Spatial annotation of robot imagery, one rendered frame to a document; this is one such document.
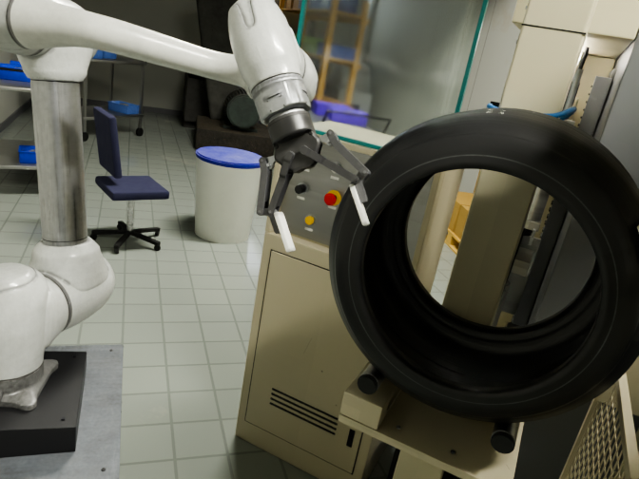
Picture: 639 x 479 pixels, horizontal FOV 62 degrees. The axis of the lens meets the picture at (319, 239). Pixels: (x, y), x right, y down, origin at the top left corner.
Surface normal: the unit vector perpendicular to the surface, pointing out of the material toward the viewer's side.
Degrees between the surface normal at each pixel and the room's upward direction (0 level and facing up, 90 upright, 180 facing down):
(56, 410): 3
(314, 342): 90
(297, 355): 90
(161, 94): 90
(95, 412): 0
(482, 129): 43
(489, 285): 90
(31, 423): 3
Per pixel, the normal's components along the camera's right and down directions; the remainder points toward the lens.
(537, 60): -0.44, 0.24
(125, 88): 0.31, 0.38
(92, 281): 0.96, 0.07
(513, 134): -0.18, -0.52
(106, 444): 0.18, -0.92
